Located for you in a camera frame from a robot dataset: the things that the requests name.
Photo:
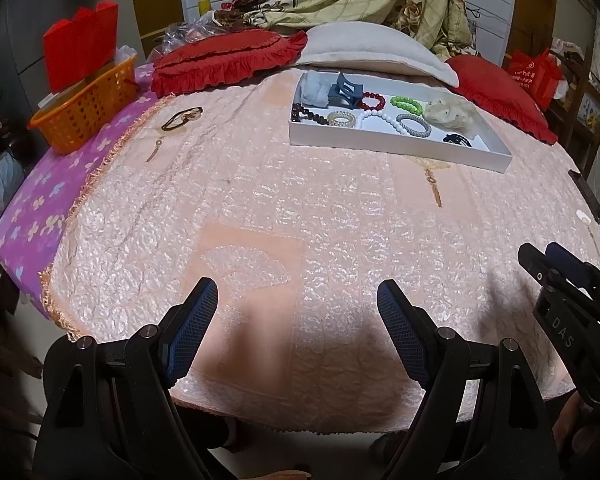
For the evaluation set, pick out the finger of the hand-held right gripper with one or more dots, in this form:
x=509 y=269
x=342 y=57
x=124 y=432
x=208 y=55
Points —
x=532 y=260
x=570 y=262

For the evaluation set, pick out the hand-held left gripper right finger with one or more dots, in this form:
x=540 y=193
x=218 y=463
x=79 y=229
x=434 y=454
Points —
x=402 y=330

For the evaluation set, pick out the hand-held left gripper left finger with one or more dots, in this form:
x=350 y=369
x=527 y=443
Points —
x=195 y=330

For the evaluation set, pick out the white shallow tray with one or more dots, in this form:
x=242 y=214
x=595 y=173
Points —
x=395 y=152

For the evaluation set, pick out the person's right hand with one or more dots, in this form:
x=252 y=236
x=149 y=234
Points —
x=587 y=440

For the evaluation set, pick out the wooden chair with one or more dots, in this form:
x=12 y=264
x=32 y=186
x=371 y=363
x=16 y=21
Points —
x=585 y=110

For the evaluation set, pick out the cream lace scrunchie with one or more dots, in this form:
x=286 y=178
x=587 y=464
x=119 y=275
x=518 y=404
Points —
x=450 y=115

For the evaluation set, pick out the red round pillow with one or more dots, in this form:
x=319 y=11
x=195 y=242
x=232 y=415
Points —
x=500 y=92

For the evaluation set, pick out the red shopping bag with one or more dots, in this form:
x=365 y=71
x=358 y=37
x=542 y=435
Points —
x=535 y=77

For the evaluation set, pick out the purple floral sheet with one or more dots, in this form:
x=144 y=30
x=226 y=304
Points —
x=40 y=200

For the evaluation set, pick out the dark hair band with ornament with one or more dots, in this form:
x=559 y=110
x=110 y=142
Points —
x=177 y=121

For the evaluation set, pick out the blue hair claw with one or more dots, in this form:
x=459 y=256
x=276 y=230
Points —
x=347 y=92

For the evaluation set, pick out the orange plastic basket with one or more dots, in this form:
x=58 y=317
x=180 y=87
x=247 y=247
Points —
x=87 y=110

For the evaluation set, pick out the light blue scrunchie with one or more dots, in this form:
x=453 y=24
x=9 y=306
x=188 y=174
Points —
x=316 y=91

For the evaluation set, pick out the white pillow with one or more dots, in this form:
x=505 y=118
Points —
x=370 y=50

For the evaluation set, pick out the red ruffled pillow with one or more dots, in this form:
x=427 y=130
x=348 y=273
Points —
x=220 y=62

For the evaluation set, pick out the clear plastic bag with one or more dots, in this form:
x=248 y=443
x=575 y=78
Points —
x=180 y=40

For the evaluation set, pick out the red paper bag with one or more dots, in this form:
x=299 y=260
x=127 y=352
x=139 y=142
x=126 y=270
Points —
x=80 y=45

